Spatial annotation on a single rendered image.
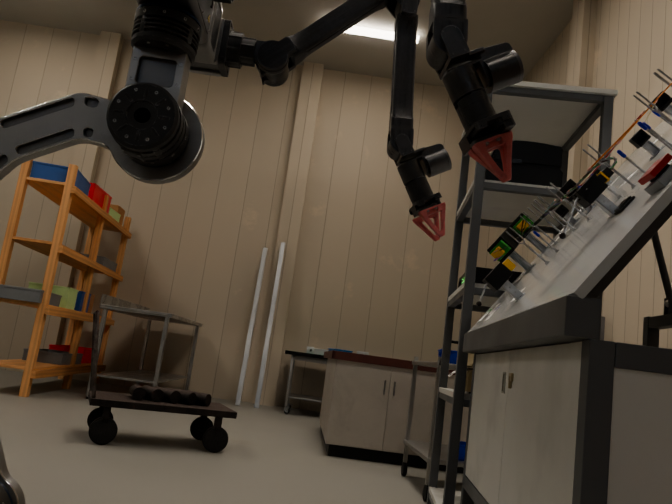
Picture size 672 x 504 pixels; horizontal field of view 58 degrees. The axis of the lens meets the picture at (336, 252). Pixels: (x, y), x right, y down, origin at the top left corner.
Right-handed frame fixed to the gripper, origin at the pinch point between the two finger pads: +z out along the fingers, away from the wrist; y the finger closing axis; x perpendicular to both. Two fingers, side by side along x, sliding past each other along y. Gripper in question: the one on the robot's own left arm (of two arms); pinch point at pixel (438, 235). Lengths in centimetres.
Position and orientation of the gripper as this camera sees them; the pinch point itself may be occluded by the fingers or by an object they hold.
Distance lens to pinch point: 152.2
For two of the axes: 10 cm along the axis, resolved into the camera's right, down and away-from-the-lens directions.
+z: 3.7, 9.2, -1.4
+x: -9.3, 3.6, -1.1
